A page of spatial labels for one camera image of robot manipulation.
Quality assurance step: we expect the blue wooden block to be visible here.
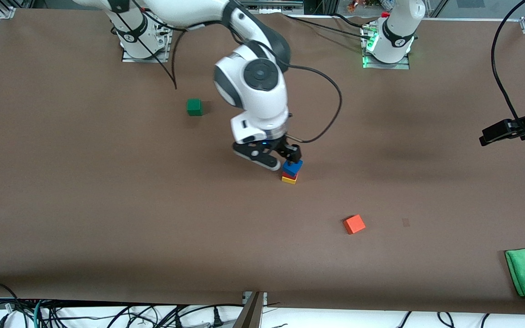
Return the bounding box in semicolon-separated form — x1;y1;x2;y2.
282;159;304;177

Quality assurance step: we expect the orange wooden block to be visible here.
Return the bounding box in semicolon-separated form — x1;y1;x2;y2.
343;214;366;235

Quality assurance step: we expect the black cable along right arm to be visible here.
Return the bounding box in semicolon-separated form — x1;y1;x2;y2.
108;0;185;90

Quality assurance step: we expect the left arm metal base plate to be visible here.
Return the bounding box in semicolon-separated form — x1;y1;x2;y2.
362;23;411;70

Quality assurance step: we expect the black cables to left base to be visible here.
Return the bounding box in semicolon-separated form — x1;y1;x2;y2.
285;13;375;41

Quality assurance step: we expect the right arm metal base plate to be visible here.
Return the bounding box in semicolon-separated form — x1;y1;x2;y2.
121;20;172;63

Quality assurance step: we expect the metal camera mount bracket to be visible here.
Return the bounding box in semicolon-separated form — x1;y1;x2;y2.
234;292;268;328

